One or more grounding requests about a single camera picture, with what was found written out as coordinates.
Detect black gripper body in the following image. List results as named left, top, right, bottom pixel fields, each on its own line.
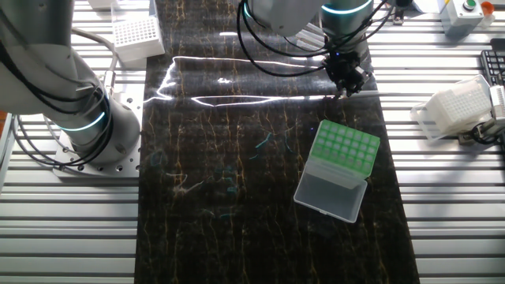
left=324, top=50, right=372, bottom=90

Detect green pipette tip holder box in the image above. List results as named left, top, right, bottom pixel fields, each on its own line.
left=293, top=119, right=382, bottom=224

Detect white tip rack clear lid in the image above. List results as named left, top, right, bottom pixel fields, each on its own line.
left=410, top=73, right=494, bottom=141

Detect white tip rack left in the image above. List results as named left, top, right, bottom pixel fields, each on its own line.
left=110, top=0, right=166, bottom=64

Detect black marble pattern mat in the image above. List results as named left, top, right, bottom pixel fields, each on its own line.
left=133, top=0, right=421, bottom=284

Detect black keyboard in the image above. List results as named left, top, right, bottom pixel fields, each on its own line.
left=480, top=38, right=505, bottom=86

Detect orange capped small bottle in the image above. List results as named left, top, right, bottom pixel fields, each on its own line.
left=480, top=1, right=496, bottom=19

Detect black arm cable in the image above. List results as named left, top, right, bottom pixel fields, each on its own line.
left=235, top=0, right=396, bottom=78

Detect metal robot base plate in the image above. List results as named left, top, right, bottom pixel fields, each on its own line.
left=53, top=82, right=145, bottom=178

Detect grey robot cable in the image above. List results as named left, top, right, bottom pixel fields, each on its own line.
left=69, top=27, right=120, bottom=95

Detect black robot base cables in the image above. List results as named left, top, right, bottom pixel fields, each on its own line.
left=0, top=39, right=115, bottom=169

